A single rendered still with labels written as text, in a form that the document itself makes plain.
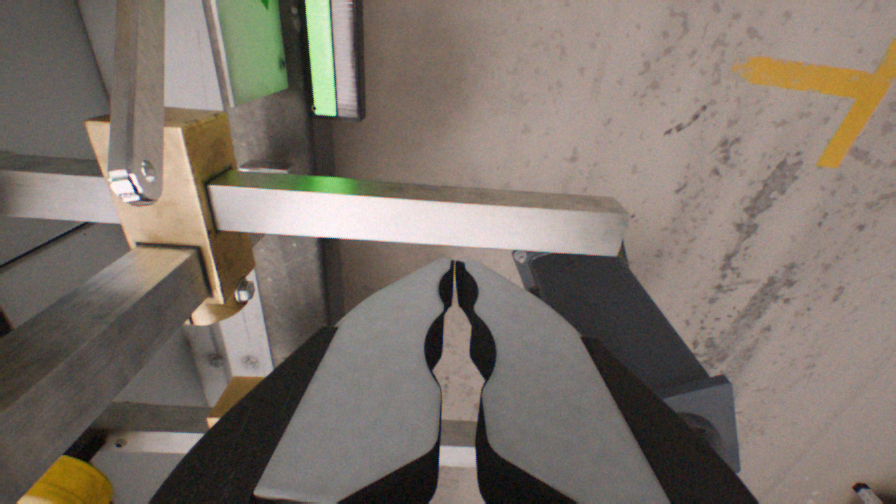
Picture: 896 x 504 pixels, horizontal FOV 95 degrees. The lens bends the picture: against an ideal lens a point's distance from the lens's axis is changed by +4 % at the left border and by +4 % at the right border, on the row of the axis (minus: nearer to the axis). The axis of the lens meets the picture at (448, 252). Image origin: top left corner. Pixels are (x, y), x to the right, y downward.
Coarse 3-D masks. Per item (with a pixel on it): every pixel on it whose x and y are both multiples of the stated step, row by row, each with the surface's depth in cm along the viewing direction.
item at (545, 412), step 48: (480, 288) 11; (480, 336) 10; (528, 336) 9; (576, 336) 9; (528, 384) 8; (576, 384) 8; (480, 432) 8; (528, 432) 7; (576, 432) 7; (624, 432) 7; (480, 480) 7; (528, 480) 6; (576, 480) 6; (624, 480) 6
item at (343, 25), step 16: (336, 0) 32; (352, 0) 32; (336, 16) 32; (352, 16) 32; (336, 32) 33; (352, 32) 33; (336, 48) 33; (352, 48) 33; (336, 64) 34; (352, 64) 34; (336, 80) 35; (352, 80) 35; (352, 96) 35; (352, 112) 36
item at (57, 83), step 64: (0, 0) 33; (64, 0) 38; (0, 64) 33; (64, 64) 38; (0, 128) 33; (64, 128) 39; (0, 256) 34; (64, 256) 40; (0, 320) 34; (128, 384) 49; (192, 384) 62
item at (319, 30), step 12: (312, 0) 32; (324, 0) 32; (312, 12) 32; (324, 12) 32; (312, 24) 33; (324, 24) 33; (312, 36) 33; (324, 36) 33; (312, 48) 33; (324, 48) 33; (312, 60) 34; (324, 60) 34; (312, 72) 34; (324, 72) 34; (324, 84) 35; (324, 96) 35; (324, 108) 36
